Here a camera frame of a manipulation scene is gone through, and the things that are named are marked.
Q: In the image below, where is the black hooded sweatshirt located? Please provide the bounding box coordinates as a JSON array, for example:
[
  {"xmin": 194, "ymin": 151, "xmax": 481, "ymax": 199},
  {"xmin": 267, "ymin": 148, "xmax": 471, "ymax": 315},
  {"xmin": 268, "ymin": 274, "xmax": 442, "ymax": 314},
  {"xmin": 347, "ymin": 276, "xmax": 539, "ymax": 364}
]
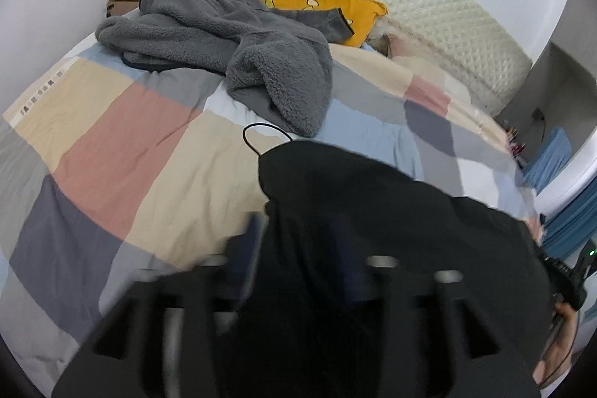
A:
[{"xmin": 209, "ymin": 122, "xmax": 551, "ymax": 398}]

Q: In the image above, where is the person's right hand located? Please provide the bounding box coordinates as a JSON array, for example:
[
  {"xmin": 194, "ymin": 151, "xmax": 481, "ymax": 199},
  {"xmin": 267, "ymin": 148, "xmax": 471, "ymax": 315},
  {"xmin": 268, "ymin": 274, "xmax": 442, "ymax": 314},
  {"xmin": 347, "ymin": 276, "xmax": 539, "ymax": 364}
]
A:
[{"xmin": 533, "ymin": 303, "xmax": 578, "ymax": 389}]

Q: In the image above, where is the blue curtain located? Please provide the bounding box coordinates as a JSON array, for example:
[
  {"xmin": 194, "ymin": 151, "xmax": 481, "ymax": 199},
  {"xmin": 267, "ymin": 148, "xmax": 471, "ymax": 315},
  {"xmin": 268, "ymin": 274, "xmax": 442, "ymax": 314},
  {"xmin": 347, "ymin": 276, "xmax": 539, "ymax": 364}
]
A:
[{"xmin": 543, "ymin": 179, "xmax": 597, "ymax": 260}]

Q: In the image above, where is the blue cloth on shelf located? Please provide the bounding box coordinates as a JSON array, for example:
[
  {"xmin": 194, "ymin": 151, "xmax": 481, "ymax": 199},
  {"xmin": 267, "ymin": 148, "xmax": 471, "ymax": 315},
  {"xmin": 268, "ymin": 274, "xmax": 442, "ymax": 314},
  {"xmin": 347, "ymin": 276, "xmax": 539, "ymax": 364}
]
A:
[{"xmin": 522, "ymin": 126, "xmax": 572, "ymax": 194}]

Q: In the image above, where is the colourful patchwork bed quilt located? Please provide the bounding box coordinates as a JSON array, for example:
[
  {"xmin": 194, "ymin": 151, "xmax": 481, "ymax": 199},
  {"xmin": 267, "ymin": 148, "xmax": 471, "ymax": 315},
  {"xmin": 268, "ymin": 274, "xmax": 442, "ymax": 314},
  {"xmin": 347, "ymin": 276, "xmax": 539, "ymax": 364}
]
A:
[{"xmin": 1, "ymin": 40, "xmax": 537, "ymax": 396}]

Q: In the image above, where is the grey fleece jacket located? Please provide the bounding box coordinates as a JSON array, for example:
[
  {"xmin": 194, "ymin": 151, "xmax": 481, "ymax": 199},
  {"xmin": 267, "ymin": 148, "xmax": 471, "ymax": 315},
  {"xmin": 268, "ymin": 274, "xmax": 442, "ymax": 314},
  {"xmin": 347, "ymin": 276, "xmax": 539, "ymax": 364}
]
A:
[{"xmin": 95, "ymin": 0, "xmax": 353, "ymax": 137}]

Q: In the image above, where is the grey white wall cabinet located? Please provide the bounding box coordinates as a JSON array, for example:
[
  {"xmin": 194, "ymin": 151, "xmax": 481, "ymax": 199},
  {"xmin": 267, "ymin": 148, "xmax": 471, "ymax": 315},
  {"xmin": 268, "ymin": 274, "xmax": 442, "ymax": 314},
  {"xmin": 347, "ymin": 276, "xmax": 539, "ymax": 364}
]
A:
[{"xmin": 498, "ymin": 0, "xmax": 596, "ymax": 216}]

